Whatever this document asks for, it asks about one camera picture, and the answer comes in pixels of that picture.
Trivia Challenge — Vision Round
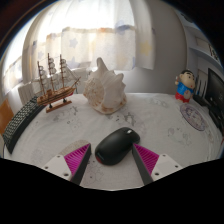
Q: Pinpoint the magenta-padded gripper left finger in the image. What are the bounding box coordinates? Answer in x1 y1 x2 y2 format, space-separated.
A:
41 143 92 186

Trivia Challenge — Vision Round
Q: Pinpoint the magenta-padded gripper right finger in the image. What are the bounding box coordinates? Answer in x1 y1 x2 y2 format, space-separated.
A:
131 143 184 186

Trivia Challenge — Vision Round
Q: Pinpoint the black computer mouse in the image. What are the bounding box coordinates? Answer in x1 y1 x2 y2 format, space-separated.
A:
94 126 141 166

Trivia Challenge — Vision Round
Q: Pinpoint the round purple printed mouse pad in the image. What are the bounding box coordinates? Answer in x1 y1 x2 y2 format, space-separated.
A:
179 103 210 132

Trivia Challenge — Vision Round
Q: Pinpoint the white printed tablecloth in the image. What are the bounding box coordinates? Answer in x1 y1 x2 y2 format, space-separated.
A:
3 92 224 191

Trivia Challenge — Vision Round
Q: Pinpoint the black keyboard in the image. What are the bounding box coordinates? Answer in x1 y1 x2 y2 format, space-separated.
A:
2 95 46 155

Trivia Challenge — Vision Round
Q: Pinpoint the wooden model sailing ship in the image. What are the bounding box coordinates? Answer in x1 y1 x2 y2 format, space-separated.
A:
35 52 82 114

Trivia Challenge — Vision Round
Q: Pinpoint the large white conch shell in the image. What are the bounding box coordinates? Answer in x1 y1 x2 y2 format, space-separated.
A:
82 57 128 115

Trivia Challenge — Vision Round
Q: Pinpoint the cartoon boy figurine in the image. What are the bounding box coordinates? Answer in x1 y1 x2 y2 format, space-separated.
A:
174 69 197 104

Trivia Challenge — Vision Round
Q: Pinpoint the orange wooden chair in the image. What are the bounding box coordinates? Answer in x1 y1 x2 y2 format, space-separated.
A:
0 98 15 136

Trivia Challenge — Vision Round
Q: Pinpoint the black monitor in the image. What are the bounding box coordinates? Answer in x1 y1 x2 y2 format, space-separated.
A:
203 67 224 135

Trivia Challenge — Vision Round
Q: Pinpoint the white star-print curtain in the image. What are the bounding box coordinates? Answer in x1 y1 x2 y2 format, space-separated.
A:
21 0 156 86

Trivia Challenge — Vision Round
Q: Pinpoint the white shelf unit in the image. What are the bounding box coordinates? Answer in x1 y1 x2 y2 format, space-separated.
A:
179 13 224 88

